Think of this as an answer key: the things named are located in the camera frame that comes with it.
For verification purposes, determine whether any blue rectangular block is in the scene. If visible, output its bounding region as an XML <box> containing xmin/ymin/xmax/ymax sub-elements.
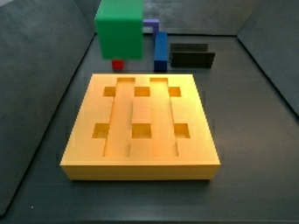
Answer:
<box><xmin>153</xmin><ymin>31</ymin><xmax>168</xmax><ymax>72</ymax></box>

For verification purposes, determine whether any black angle bracket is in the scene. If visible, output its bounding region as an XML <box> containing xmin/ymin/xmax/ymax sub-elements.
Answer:
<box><xmin>169</xmin><ymin>43</ymin><xmax>214</xmax><ymax>68</ymax></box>

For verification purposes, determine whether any purple bridge-shaped block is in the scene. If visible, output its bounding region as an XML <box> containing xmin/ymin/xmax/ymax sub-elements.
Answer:
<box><xmin>142</xmin><ymin>18</ymin><xmax>160</xmax><ymax>34</ymax></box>

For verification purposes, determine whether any red bracket-shaped block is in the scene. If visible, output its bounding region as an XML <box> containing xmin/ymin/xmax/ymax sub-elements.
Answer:
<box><xmin>110</xmin><ymin>59</ymin><xmax>123</xmax><ymax>70</ymax></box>

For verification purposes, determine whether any yellow slotted board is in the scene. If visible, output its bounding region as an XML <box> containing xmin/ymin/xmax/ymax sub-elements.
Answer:
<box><xmin>59</xmin><ymin>74</ymin><xmax>220</xmax><ymax>180</ymax></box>

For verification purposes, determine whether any green rectangular block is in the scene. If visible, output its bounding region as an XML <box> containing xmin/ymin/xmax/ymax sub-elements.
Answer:
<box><xmin>94</xmin><ymin>0</ymin><xmax>142</xmax><ymax>60</ymax></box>

